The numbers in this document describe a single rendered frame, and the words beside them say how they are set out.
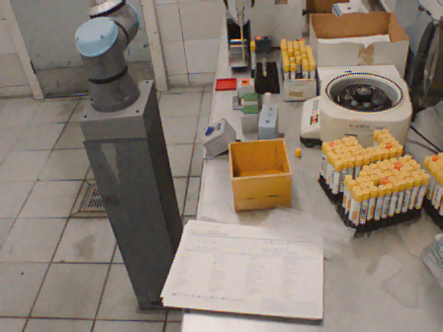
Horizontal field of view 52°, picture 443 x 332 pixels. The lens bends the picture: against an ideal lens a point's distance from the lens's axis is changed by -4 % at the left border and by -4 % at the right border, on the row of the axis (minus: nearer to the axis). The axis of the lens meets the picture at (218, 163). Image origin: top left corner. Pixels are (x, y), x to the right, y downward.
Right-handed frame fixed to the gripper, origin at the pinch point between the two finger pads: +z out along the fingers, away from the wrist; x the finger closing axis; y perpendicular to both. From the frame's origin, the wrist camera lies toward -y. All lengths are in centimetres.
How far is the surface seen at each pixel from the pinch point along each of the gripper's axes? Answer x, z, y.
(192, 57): 37, 93, 171
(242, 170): 1.6, 25.3, -33.3
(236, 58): 2.6, 21.9, 21.3
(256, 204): -1, 25, -46
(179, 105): 47, 114, 145
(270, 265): -4, 25, -63
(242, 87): 0.8, 19.8, -2.0
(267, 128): -5.1, 17.6, -27.1
